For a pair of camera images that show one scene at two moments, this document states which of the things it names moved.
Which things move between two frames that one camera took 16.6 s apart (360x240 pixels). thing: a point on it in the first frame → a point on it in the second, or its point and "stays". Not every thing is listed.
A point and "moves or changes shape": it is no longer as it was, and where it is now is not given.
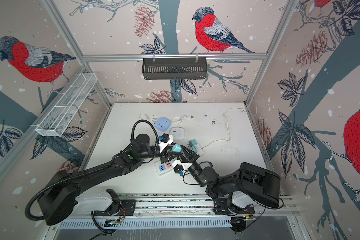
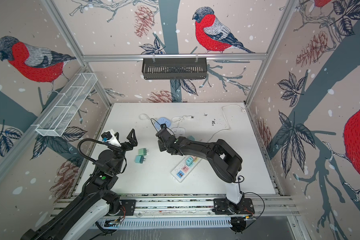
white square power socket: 178,133 stays
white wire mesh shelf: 65,105 stays
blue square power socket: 162,124 stays
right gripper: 193,156 → 162,146
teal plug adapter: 176,148 moves or changes shape
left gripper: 167,157 → 130,146
